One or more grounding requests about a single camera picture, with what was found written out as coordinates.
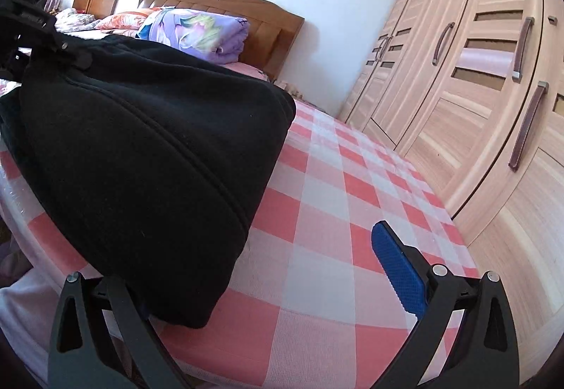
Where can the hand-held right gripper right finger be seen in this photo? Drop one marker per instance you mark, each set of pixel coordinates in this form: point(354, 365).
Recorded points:
point(398, 270)

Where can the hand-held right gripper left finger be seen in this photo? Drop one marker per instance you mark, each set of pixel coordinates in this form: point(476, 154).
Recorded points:
point(127, 314)

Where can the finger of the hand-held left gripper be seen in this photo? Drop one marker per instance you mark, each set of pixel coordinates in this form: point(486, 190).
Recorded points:
point(13, 63)
point(53, 43)

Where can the black pants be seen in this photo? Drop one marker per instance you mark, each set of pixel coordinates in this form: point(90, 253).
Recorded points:
point(154, 151)

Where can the grey floral bedding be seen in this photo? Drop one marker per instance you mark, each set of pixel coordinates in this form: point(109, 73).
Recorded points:
point(77, 21)

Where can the small wooden headboard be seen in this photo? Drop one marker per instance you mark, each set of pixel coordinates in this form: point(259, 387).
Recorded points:
point(94, 3)

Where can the orange floral pillow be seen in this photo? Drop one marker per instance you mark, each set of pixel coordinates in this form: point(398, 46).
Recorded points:
point(123, 21)

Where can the pink checked bedsheet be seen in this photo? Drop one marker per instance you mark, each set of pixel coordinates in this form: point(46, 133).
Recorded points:
point(330, 217)

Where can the purple printed quilt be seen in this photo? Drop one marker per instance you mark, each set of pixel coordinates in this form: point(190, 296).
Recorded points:
point(198, 32)

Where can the light wooden wardrobe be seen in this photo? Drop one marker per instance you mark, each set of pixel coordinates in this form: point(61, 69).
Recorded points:
point(462, 129)

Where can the pink pillow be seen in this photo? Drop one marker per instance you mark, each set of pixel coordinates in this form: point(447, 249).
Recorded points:
point(246, 70)

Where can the large wooden headboard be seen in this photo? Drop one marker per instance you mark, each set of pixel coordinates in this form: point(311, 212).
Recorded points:
point(264, 32)

